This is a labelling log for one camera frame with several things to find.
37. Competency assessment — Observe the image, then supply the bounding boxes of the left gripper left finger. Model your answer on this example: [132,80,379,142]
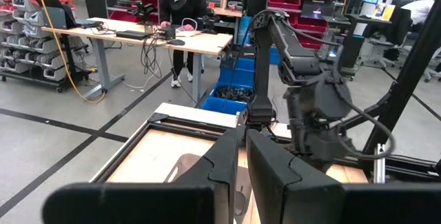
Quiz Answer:
[41,126,243,224]

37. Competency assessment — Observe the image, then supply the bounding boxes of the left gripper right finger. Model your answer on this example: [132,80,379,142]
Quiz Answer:
[245,128,441,224]

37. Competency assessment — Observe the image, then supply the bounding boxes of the smoked grey plastic bin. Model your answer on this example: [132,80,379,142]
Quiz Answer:
[165,152,255,220]

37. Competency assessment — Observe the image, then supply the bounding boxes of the blue plastic tote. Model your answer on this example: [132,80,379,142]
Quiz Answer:
[201,46,282,116]

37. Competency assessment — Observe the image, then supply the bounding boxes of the grey metal desk base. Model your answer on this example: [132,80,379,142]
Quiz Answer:
[82,37,204,104]

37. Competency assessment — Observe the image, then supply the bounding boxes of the light wood desk top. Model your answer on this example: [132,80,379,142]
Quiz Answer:
[41,17,234,57]

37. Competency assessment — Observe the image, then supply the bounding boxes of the person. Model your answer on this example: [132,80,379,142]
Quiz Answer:
[401,0,437,25]
[158,0,209,89]

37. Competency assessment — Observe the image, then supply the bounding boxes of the flat black laptop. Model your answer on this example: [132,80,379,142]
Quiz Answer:
[115,30,152,41]

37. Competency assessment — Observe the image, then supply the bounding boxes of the grey bin storage rack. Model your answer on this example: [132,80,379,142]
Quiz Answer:
[0,0,92,92]

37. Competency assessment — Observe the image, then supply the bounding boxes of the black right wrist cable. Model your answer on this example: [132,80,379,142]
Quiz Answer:
[330,72,396,160]

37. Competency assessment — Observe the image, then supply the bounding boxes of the black cable pile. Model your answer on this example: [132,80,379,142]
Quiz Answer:
[213,85,255,104]

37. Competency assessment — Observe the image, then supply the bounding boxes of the hanging black desk cables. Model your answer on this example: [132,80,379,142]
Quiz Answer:
[139,32,165,79]

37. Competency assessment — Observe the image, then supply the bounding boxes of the yellow floor cable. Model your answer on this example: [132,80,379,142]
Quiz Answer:
[32,0,107,105]

